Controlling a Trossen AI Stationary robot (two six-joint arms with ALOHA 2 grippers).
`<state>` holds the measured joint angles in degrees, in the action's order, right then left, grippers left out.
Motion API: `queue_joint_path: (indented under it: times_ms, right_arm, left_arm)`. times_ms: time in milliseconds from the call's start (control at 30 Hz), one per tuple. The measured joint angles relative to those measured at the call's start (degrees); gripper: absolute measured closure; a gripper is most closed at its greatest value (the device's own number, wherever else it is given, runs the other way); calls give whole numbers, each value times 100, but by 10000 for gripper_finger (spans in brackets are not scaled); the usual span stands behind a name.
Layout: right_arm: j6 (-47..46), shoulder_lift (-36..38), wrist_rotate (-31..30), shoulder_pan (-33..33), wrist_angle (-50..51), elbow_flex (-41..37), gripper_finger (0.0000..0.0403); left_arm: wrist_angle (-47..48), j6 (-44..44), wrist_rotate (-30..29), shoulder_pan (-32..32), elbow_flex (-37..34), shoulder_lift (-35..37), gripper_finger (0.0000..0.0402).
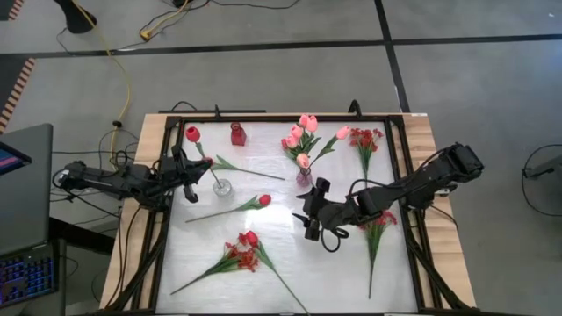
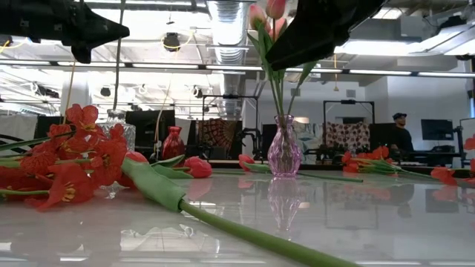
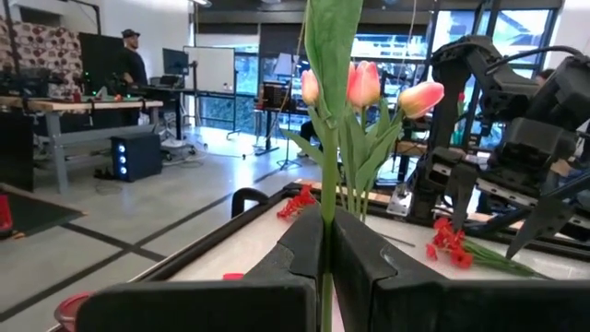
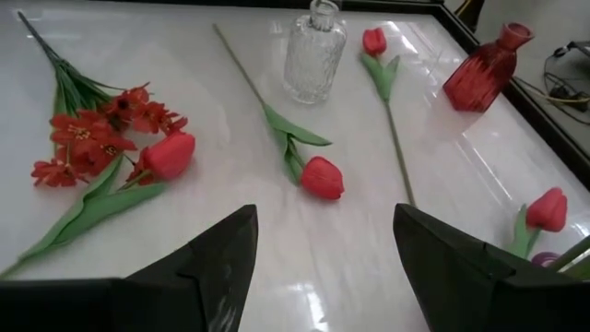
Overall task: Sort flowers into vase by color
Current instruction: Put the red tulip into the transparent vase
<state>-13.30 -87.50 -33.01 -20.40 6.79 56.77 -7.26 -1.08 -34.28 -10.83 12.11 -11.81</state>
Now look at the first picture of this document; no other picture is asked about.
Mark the backlit black keyboard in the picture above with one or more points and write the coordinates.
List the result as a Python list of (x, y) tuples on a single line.
[(26, 276)]

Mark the grey laptop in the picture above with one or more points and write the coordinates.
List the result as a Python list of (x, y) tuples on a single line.
[(26, 210)]

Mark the red small-blossom flower bunch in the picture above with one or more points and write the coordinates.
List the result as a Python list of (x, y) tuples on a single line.
[(246, 261), (364, 138), (375, 237)]

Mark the grey stand foot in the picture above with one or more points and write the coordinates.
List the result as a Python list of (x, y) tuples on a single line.
[(544, 169)]

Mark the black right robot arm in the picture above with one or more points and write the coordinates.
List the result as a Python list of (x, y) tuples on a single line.
[(421, 180)]

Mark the black orange-striped floor mat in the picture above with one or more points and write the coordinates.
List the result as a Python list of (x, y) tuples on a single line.
[(11, 9), (13, 83)]

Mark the pink artificial tulip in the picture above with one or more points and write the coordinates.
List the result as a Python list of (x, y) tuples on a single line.
[(290, 141), (342, 131), (303, 160)]

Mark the tulip stems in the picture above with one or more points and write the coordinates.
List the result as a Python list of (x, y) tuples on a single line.
[(297, 131)]

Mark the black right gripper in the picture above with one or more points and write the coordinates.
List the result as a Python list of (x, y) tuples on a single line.
[(333, 216)]

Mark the black stand base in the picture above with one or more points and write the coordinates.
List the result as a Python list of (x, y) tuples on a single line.
[(77, 19)]

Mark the clear glass vase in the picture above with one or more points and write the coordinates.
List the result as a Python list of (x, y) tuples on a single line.
[(223, 188)]

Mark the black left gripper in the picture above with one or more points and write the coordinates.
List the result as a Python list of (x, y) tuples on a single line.
[(181, 175)]

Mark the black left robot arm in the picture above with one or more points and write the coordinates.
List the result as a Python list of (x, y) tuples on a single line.
[(114, 180)]

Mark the black desk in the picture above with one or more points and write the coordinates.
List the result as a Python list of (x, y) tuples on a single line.
[(83, 237)]

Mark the purple glass vase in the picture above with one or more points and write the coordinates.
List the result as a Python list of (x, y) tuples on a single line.
[(304, 179)]

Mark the red glass vase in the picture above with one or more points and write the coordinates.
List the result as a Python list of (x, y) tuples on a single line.
[(238, 136)]

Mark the lit monitor screen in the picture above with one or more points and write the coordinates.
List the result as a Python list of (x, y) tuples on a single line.
[(11, 160)]

